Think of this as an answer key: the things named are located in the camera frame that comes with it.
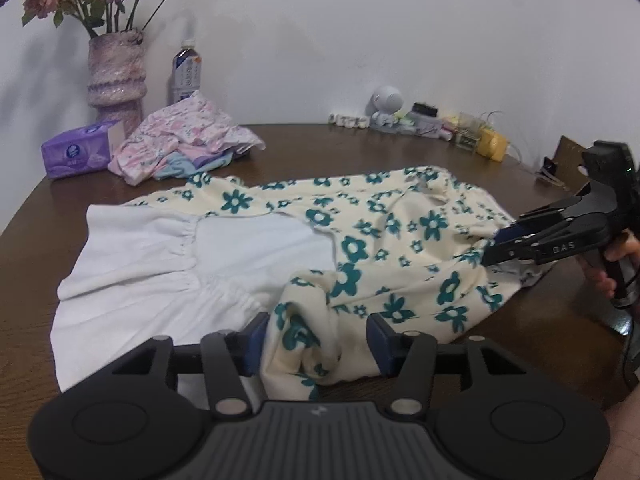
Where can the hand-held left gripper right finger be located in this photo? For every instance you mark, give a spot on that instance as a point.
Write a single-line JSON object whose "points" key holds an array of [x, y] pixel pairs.
{"points": [[378, 345]]}

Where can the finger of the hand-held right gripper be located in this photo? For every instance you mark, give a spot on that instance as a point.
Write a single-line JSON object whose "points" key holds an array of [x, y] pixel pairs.
{"points": [[550, 215], [550, 250]]}

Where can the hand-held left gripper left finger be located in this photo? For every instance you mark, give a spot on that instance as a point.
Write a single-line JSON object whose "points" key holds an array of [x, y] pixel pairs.
{"points": [[257, 342]]}

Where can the cream teal floral dress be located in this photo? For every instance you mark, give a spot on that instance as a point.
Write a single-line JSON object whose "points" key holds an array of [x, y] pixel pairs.
{"points": [[400, 240]]}

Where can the pink floral clothes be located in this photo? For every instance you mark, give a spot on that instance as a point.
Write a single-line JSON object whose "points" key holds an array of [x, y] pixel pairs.
{"points": [[190, 122]]}

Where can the person's right hand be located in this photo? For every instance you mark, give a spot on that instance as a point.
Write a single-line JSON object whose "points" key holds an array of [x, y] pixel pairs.
{"points": [[600, 275]]}

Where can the black charger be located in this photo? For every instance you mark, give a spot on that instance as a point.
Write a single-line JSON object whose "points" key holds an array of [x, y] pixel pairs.
{"points": [[550, 172]]}

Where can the brown cardboard box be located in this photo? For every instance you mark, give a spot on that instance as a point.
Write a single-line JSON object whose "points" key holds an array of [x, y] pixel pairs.
{"points": [[572, 160]]}

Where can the yellow round gadget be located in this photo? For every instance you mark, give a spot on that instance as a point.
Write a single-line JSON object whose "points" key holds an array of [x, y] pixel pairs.
{"points": [[492, 145]]}

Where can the glass jar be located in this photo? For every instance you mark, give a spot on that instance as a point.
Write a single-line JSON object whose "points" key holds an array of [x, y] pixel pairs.
{"points": [[467, 132]]}

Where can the pink tube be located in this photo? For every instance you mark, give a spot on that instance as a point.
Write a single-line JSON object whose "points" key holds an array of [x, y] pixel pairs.
{"points": [[446, 133]]}

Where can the small printed tin box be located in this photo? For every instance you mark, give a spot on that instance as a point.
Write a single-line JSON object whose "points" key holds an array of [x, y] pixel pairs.
{"points": [[427, 125]]}

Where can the small black box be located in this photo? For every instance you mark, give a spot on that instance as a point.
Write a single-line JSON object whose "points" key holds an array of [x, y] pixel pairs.
{"points": [[424, 109]]}

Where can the green white small box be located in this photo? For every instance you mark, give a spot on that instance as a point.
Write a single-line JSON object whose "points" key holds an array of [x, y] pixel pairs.
{"points": [[406, 121]]}

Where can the purple pink cloth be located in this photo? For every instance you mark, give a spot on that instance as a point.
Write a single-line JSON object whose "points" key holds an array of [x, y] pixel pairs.
{"points": [[202, 157]]}

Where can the light blue cloth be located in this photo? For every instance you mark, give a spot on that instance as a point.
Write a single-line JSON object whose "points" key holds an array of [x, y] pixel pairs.
{"points": [[172, 167]]}

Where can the white astronaut figurine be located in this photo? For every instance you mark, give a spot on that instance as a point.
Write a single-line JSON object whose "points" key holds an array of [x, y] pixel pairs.
{"points": [[386, 105]]}

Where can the white clip row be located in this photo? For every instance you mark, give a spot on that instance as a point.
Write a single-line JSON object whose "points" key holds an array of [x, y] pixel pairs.
{"points": [[349, 120]]}

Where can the purple tissue pack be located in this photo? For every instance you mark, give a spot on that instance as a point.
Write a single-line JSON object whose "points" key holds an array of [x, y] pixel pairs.
{"points": [[80, 150]]}

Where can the plastic tea bottle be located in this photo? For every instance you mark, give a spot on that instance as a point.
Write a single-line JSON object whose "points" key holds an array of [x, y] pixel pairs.
{"points": [[186, 75]]}

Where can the purple knitted vase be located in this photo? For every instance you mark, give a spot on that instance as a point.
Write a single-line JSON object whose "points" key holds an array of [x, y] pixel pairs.
{"points": [[116, 75]]}

